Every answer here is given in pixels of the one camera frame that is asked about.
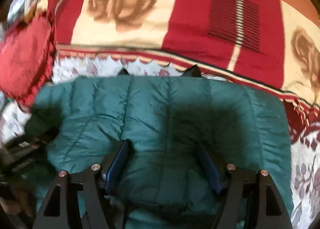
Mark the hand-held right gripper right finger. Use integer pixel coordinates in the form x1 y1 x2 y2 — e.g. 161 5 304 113
196 141 293 229

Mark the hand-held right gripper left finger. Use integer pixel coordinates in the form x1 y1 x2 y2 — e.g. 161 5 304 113
32 139 129 229

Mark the green puffer jacket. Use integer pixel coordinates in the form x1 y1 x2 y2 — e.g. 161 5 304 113
25 65 295 229

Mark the red heart-shaped cushion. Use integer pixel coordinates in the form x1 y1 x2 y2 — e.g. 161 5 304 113
0 11 59 112

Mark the floral bed sheet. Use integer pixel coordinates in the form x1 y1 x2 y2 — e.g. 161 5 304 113
0 54 320 229

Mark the red checkered rose quilt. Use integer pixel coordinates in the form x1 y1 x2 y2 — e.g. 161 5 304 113
32 0 320 142

